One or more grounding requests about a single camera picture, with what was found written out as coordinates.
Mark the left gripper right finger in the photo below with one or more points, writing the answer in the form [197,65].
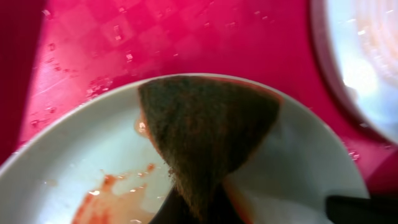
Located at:
[352,210]

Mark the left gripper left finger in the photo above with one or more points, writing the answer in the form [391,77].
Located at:
[175,211]

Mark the green orange sponge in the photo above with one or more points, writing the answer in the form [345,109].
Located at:
[204,129]

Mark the white plate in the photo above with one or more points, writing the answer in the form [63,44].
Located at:
[356,45]
[95,166]

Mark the red plastic tray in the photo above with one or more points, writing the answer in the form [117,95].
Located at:
[57,55]

